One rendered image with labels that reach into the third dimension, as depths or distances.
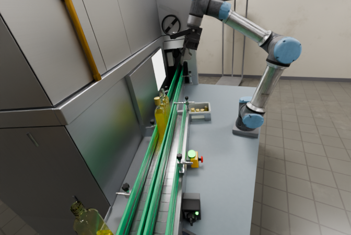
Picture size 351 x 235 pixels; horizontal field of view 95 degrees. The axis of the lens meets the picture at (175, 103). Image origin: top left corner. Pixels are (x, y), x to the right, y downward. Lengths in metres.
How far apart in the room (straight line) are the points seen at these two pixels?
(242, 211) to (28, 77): 0.96
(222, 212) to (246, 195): 0.16
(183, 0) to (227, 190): 1.74
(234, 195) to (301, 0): 3.69
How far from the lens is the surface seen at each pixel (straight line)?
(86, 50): 0.70
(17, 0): 0.60
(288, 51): 0.97
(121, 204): 0.88
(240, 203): 0.97
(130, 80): 0.96
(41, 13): 0.63
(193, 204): 0.85
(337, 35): 4.30
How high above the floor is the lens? 1.58
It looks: 28 degrees down
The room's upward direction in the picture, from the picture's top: 9 degrees counter-clockwise
